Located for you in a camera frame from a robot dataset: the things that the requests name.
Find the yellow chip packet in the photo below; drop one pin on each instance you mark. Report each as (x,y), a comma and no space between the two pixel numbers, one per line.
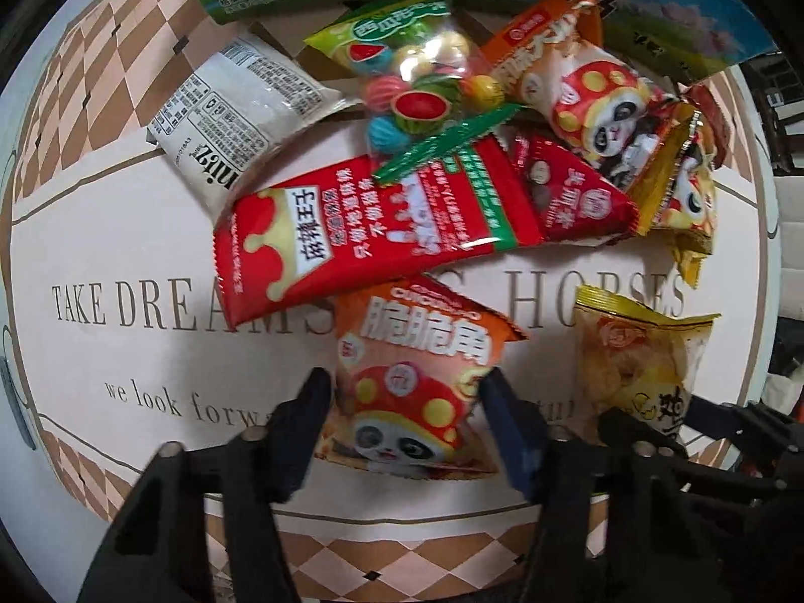
(634,364)

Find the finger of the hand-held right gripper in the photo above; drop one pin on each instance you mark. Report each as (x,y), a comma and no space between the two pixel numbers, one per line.
(735,418)
(634,430)

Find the small orange panda snack packet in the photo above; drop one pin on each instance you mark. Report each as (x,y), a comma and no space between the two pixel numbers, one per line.
(408,383)

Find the green gumball candy bag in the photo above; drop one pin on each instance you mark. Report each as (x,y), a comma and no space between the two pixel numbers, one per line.
(408,69)

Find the small dark red snack packet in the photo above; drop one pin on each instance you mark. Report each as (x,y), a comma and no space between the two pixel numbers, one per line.
(565,195)

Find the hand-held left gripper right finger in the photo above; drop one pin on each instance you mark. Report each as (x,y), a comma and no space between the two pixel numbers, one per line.
(505,418)

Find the white snack packet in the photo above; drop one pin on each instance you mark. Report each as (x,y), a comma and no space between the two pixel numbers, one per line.
(245,113)

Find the dark furniture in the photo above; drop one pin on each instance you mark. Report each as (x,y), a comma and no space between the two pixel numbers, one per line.
(779,107)

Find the long red snack packet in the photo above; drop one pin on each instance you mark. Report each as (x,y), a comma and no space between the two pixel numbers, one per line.
(352,232)

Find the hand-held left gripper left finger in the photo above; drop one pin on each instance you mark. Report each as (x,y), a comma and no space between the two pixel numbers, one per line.
(306,418)

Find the large orange panda snack packet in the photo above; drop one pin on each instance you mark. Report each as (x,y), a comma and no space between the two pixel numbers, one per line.
(584,75)

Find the yellow panda snack packet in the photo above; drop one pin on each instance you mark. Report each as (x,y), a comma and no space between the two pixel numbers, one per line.
(688,201)

